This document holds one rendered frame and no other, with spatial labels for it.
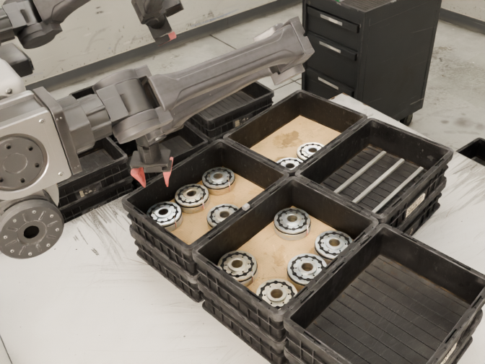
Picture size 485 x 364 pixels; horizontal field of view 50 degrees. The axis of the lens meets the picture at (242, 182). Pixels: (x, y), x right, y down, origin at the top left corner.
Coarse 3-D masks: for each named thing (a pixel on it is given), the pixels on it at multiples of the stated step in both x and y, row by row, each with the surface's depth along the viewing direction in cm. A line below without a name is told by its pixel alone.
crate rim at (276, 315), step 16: (272, 192) 147; (320, 192) 144; (352, 208) 138; (208, 240) 132; (336, 256) 125; (224, 272) 124; (320, 272) 122; (240, 288) 120; (304, 288) 119; (256, 304) 117; (288, 304) 116
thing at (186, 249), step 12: (216, 144) 166; (228, 144) 164; (192, 156) 161; (252, 156) 159; (276, 168) 153; (156, 180) 153; (132, 192) 149; (264, 192) 145; (132, 204) 145; (144, 216) 141; (156, 228) 137; (216, 228) 136; (168, 240) 136; (180, 240) 133
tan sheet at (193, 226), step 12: (240, 180) 166; (240, 192) 162; (252, 192) 161; (216, 204) 158; (240, 204) 157; (192, 216) 154; (204, 216) 154; (180, 228) 151; (192, 228) 150; (204, 228) 150; (192, 240) 147
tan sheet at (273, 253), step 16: (272, 224) 150; (320, 224) 149; (256, 240) 145; (272, 240) 145; (288, 240) 144; (304, 240) 144; (256, 256) 140; (272, 256) 140; (288, 256) 140; (272, 272) 136; (256, 288) 132
